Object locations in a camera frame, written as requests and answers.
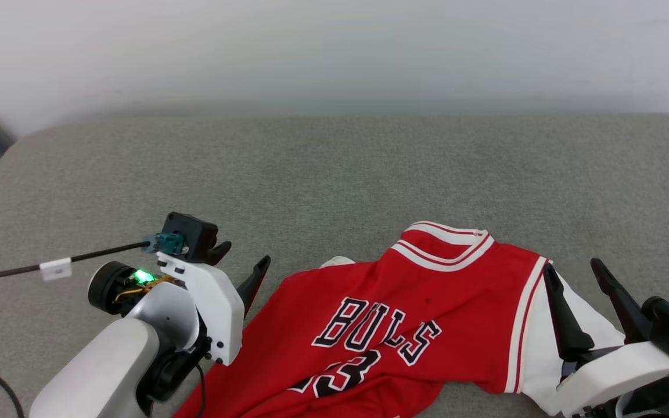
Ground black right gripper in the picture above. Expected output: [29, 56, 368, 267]
[544, 258, 653, 381]

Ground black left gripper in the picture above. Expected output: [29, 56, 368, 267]
[88, 241, 271, 319]

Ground red Bulls basketball jersey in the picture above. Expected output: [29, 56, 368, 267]
[173, 221, 625, 418]

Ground black cable with teal plug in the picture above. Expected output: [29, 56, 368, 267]
[0, 232, 189, 286]

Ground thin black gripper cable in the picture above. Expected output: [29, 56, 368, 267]
[194, 363, 207, 418]

